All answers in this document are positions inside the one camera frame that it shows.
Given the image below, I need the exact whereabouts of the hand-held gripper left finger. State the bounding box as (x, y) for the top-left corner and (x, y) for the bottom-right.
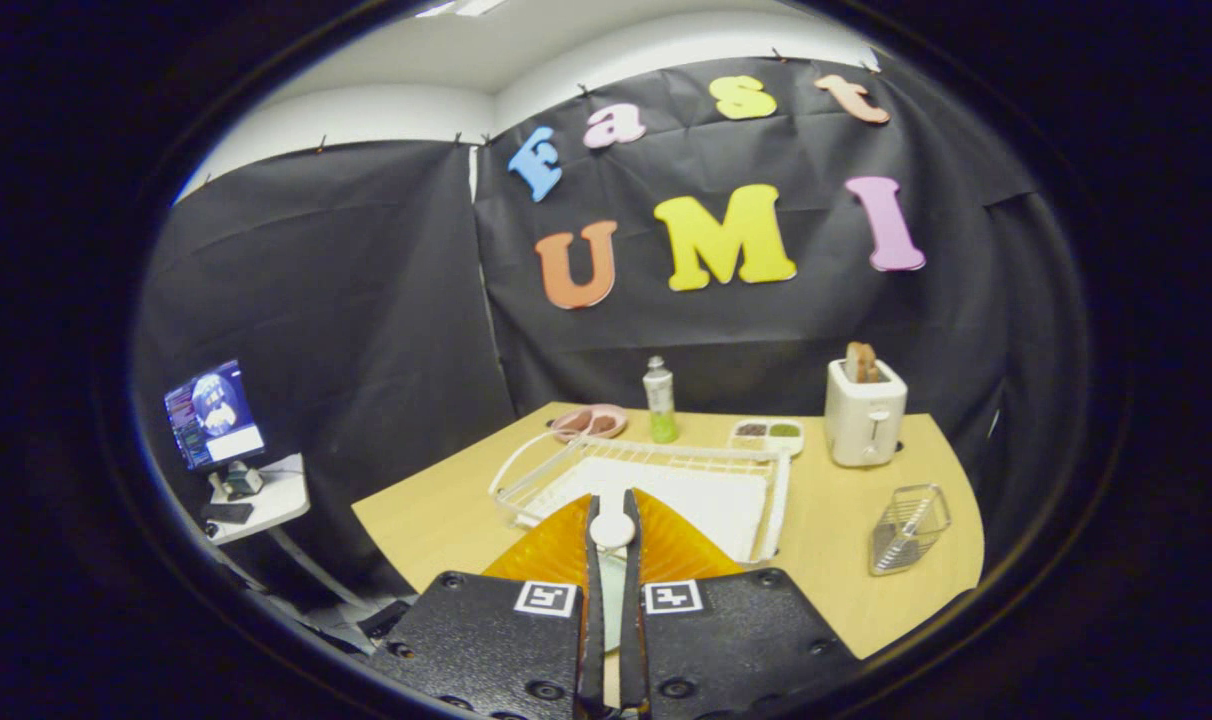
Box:
(386, 493), (604, 720)

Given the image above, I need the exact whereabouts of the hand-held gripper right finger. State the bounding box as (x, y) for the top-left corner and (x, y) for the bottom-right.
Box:
(621, 488), (862, 716)

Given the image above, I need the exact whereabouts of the light green plate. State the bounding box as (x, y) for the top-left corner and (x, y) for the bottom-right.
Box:
(600, 548), (627, 653)

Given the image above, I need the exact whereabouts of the white wire dish rack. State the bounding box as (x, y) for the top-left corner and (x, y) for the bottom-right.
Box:
(488, 430), (792, 566)

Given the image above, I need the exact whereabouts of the clear wire basket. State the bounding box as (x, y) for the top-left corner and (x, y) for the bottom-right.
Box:
(869, 484), (952, 577)

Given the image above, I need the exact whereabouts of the white divided snack tray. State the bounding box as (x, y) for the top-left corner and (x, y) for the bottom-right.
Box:
(728, 418), (805, 456)

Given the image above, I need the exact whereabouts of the pink bowl with food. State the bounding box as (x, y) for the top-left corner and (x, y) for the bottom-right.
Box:
(551, 404), (628, 443)

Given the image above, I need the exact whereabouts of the white side table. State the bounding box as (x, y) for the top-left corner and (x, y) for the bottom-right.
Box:
(204, 453), (372, 613)

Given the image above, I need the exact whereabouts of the white toaster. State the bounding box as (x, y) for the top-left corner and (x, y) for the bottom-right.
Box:
(824, 358), (909, 468)

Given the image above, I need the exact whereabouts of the clear bottle green label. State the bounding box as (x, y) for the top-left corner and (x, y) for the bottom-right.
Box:
(643, 356), (681, 444)

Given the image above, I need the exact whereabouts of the small grey device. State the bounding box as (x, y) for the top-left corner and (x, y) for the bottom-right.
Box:
(211, 465), (265, 501)

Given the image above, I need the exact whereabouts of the computer monitor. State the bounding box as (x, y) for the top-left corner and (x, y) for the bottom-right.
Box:
(163, 360), (267, 473)

